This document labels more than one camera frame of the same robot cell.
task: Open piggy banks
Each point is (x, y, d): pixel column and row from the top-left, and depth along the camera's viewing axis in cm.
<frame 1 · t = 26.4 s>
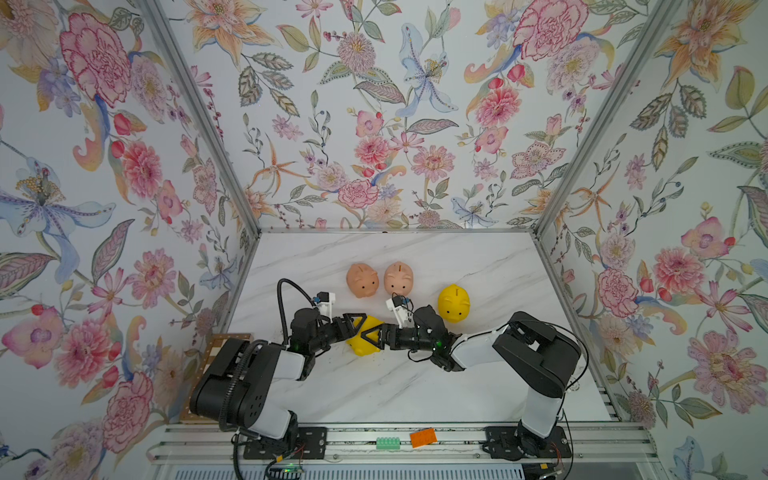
left hand: (365, 320, 88), fingers open
right hand: (368, 334, 84), fingers open
yellow piggy bank near left: (359, 344, 83), point 10 cm above the table
yellow piggy bank right: (454, 303, 92), point 9 cm above the table
pink piggy bank left: (362, 280, 97), point 10 cm above the table
pink piggy bank right: (399, 278, 97), point 10 cm above the table

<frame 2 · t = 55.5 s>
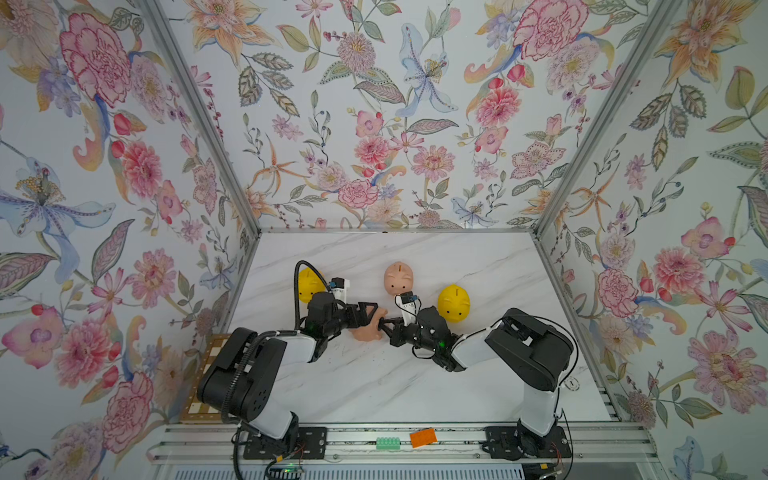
left hand: (374, 307, 90), fingers open
right hand: (377, 322, 89), fingers closed
yellow piggy bank near left: (309, 283, 95), point 10 cm above the table
pink piggy bank left: (370, 332, 88), point 8 cm above the table
the other named things where they were.

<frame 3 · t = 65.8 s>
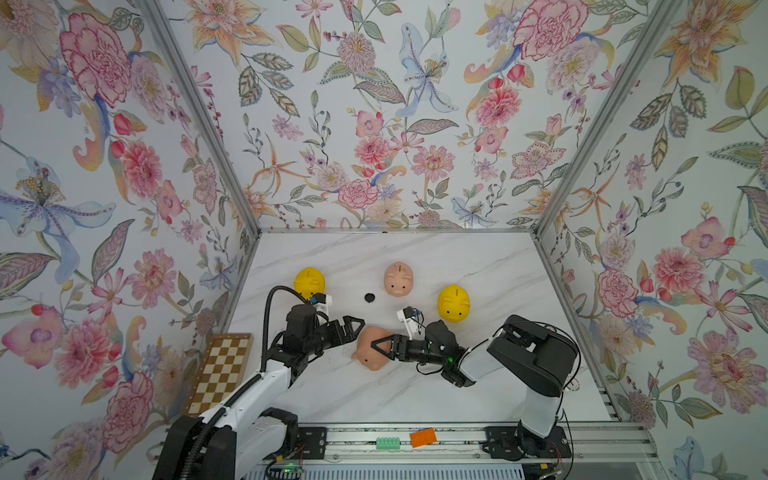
left hand: (359, 325, 83), fingers open
right hand: (376, 344, 84), fingers open
pink piggy bank left: (369, 356, 83), point 8 cm above the table
black piggy bank stopper: (369, 297, 103), on the table
the other named things where they were.

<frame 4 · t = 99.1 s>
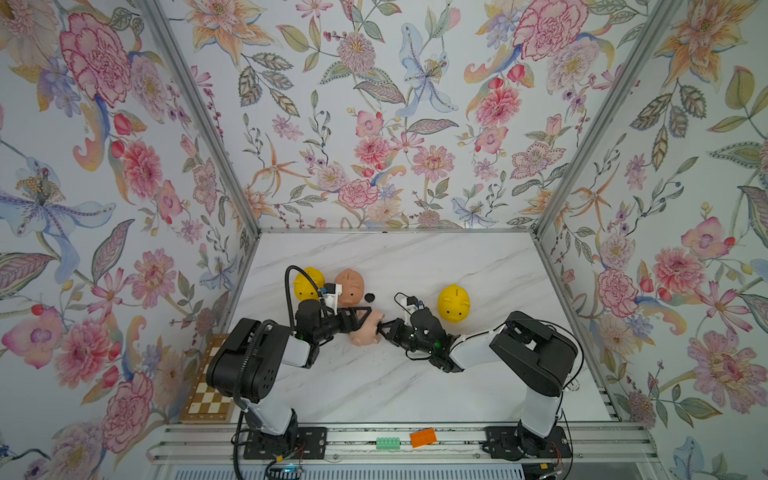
left hand: (368, 312, 90), fingers open
right hand: (374, 325, 88), fingers closed
